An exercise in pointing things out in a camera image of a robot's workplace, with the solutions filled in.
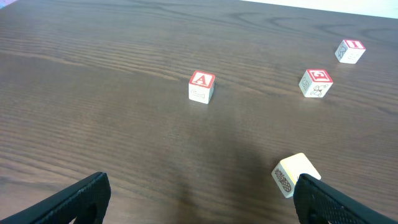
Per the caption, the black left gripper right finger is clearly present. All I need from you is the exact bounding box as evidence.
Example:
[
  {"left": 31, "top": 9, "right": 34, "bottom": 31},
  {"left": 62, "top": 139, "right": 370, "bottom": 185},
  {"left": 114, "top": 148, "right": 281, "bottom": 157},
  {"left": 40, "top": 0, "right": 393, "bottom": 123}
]
[{"left": 293, "top": 174, "right": 397, "bottom": 224}]

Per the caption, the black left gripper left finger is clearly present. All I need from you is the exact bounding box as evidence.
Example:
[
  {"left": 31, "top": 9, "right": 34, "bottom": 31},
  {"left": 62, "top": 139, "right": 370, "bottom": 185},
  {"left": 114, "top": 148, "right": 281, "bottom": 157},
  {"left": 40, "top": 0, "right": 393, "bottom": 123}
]
[{"left": 1, "top": 172, "right": 111, "bottom": 224}]

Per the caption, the red letter I block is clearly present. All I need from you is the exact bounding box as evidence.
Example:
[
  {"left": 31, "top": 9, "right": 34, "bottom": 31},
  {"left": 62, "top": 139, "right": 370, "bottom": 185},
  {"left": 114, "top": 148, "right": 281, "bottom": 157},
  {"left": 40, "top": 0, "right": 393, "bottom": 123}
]
[{"left": 335, "top": 39, "right": 366, "bottom": 64}]

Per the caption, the red letter A block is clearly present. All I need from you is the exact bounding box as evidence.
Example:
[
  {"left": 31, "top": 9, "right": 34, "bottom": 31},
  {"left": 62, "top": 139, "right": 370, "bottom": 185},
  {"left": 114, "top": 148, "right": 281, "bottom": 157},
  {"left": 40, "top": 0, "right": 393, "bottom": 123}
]
[{"left": 188, "top": 70, "right": 215, "bottom": 104}]

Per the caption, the yellow pineapple block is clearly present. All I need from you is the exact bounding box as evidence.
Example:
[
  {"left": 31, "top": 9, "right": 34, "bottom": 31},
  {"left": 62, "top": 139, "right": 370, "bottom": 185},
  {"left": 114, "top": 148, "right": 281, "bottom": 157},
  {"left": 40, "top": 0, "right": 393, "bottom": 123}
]
[{"left": 271, "top": 152, "right": 322, "bottom": 198}]

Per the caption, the red letter G block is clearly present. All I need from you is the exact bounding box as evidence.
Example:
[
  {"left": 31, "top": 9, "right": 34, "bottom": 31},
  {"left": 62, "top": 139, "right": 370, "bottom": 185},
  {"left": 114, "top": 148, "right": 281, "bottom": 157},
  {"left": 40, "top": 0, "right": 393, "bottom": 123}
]
[{"left": 298, "top": 69, "right": 333, "bottom": 98}]

